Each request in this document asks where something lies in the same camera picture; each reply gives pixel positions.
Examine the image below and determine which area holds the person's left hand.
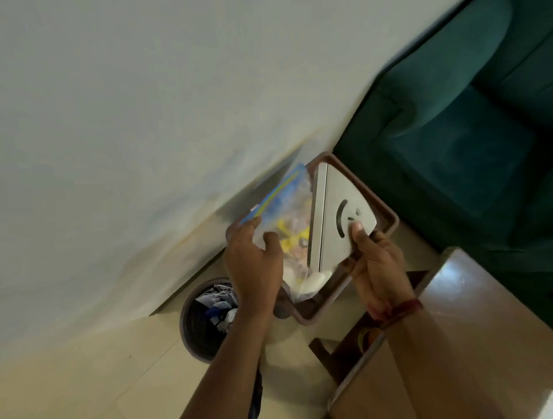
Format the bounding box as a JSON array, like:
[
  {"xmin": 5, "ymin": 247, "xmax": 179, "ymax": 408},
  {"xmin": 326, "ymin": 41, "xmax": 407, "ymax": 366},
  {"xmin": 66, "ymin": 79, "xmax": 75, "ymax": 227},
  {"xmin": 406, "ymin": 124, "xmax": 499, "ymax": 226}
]
[{"xmin": 223, "ymin": 216, "xmax": 284, "ymax": 319}]

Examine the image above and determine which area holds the crumpled paper trash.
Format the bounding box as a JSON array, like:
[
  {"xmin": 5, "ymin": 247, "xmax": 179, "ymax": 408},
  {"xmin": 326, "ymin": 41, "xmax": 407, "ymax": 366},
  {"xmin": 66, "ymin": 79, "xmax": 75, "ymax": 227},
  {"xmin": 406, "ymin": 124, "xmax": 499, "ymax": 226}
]
[{"xmin": 195, "ymin": 283, "xmax": 239, "ymax": 333}]

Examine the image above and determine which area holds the person's right forearm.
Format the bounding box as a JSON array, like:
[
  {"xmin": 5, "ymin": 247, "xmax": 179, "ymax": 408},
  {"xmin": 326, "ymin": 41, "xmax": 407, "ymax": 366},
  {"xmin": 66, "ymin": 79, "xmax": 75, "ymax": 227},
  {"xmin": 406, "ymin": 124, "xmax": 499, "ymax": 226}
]
[{"xmin": 381, "ymin": 302, "xmax": 525, "ymax": 419}]

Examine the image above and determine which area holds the grey swing bin lid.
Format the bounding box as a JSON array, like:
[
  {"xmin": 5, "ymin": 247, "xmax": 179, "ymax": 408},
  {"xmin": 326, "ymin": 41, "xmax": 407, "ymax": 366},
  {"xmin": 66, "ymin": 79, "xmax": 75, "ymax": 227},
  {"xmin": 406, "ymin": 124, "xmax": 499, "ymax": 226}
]
[{"xmin": 307, "ymin": 163, "xmax": 378, "ymax": 274}]

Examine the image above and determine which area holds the person's left forearm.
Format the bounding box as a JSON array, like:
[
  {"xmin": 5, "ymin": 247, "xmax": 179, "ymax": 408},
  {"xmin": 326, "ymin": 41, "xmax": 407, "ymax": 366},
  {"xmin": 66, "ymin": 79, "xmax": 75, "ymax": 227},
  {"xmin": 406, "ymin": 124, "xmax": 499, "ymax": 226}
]
[{"xmin": 181, "ymin": 304, "xmax": 269, "ymax": 419}]

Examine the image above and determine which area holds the green upholstered sofa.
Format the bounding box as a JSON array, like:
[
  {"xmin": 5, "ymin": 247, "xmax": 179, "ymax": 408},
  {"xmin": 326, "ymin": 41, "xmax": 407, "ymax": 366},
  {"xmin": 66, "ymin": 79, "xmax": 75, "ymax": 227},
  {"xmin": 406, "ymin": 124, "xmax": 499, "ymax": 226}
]
[{"xmin": 334, "ymin": 0, "xmax": 553, "ymax": 330}]

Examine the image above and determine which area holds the brown wooden table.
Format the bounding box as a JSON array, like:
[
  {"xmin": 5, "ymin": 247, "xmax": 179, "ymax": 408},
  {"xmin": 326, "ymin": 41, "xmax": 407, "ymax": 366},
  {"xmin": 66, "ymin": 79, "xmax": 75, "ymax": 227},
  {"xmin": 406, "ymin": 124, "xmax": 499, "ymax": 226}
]
[{"xmin": 308, "ymin": 246, "xmax": 553, "ymax": 419}]

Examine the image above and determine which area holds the brown square trash bin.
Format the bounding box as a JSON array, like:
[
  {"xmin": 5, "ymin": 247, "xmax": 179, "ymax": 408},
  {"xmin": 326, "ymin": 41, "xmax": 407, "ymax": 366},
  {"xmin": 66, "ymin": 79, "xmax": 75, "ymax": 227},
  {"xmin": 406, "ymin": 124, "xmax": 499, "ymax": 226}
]
[{"xmin": 275, "ymin": 151, "xmax": 399, "ymax": 327}]

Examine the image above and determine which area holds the round dark waste basket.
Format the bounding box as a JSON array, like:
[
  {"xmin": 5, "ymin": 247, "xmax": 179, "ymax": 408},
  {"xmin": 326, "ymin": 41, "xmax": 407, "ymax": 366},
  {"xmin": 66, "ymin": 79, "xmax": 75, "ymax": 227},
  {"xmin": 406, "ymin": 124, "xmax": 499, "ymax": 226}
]
[{"xmin": 180, "ymin": 277, "xmax": 243, "ymax": 364}]

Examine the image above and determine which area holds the red thread wrist bracelet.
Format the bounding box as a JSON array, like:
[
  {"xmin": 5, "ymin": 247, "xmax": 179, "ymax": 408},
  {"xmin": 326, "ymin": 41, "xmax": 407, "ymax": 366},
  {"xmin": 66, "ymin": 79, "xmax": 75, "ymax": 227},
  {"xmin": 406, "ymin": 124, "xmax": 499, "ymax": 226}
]
[{"xmin": 368, "ymin": 298, "xmax": 424, "ymax": 330}]

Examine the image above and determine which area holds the clear plastic bag of trash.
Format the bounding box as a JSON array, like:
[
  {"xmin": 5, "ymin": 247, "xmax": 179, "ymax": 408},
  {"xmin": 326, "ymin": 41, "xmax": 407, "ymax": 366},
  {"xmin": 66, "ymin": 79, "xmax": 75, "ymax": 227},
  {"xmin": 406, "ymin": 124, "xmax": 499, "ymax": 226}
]
[{"xmin": 239, "ymin": 163, "xmax": 334, "ymax": 304}]

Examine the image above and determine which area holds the person's right hand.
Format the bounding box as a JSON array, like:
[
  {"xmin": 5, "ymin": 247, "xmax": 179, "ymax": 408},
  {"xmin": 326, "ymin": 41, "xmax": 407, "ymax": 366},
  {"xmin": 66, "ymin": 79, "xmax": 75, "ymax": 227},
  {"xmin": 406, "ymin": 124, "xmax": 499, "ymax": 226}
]
[{"xmin": 348, "ymin": 221, "xmax": 418, "ymax": 323}]

